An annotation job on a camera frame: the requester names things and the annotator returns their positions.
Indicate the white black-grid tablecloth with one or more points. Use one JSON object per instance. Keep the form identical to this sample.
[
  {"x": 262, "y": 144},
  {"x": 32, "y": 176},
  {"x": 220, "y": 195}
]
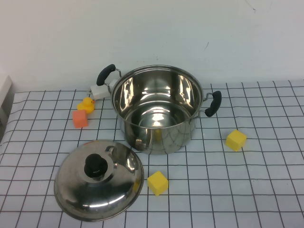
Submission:
[{"x": 213, "y": 190}]

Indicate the white power adapter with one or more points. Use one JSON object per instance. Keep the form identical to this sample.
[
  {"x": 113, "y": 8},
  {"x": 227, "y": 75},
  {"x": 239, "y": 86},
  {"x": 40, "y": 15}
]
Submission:
[{"x": 99, "y": 92}]

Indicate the orange foam cube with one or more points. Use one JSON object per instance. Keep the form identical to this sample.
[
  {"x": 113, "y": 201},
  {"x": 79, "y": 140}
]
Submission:
[{"x": 80, "y": 120}]

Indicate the white ledge block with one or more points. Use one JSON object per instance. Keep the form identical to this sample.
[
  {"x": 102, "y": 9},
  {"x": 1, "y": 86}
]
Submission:
[{"x": 6, "y": 88}]

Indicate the yellow foam cube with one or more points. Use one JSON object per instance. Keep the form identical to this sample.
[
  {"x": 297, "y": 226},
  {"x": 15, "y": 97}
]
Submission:
[
  {"x": 235, "y": 140},
  {"x": 157, "y": 184}
]

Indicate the steel lid with black knob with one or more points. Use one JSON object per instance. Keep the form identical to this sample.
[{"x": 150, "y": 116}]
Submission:
[{"x": 107, "y": 202}]

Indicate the yellow rubber duck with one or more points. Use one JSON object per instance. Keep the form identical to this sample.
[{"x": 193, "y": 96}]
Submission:
[{"x": 87, "y": 106}]

